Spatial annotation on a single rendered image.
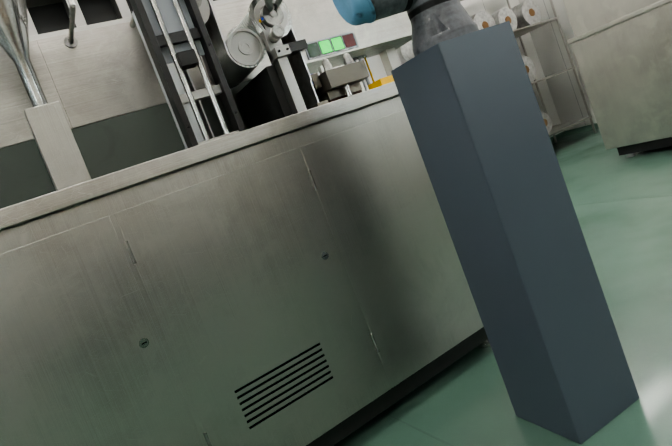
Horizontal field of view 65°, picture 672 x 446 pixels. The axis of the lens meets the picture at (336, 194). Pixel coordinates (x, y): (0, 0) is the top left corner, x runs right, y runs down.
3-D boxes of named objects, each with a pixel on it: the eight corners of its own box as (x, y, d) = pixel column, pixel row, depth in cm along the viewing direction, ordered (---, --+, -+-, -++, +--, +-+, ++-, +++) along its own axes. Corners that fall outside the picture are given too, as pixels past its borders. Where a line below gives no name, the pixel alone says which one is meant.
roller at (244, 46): (235, 69, 164) (221, 32, 163) (214, 92, 187) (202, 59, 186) (269, 60, 170) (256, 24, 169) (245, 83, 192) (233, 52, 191)
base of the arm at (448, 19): (494, 26, 116) (478, -17, 115) (440, 43, 110) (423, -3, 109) (453, 49, 130) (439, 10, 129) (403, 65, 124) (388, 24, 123)
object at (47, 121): (52, 205, 141) (-34, -1, 137) (53, 209, 153) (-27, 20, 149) (106, 187, 147) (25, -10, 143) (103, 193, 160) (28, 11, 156)
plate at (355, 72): (331, 88, 175) (325, 70, 175) (286, 116, 210) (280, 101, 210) (369, 76, 183) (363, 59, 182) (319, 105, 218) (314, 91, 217)
